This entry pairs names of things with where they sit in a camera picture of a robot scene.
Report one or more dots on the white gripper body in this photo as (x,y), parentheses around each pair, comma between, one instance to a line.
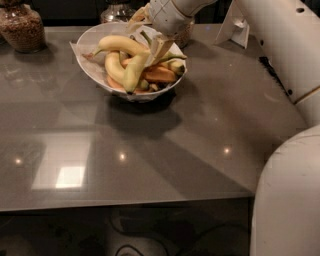
(162,14)

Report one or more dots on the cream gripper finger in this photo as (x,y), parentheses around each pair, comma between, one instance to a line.
(140,18)
(160,45)

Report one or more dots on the yellow banana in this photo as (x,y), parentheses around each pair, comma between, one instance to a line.
(113,66)
(119,43)
(133,73)

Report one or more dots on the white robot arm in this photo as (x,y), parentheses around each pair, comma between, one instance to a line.
(285,218)

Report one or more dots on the right greenish banana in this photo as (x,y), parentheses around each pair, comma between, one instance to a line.
(170,60)

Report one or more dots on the orange fruit in bowl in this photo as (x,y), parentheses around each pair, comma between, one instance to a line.
(157,73)

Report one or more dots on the white bowl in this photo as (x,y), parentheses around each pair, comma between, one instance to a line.
(94,67)

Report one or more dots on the right glass jar with grains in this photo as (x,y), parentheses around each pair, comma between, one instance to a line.
(184,34)

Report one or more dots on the glass jar with grains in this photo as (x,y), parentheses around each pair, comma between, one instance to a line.
(21,26)
(184,34)

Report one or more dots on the middle clear glass jar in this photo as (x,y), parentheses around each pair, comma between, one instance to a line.
(117,11)

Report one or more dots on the white folded card stand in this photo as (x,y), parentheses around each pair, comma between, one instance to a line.
(235,27)

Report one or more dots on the black mesh mat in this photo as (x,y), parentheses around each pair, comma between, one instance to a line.
(266,64)

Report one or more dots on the left glass jar with grains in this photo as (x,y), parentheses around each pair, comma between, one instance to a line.
(21,26)

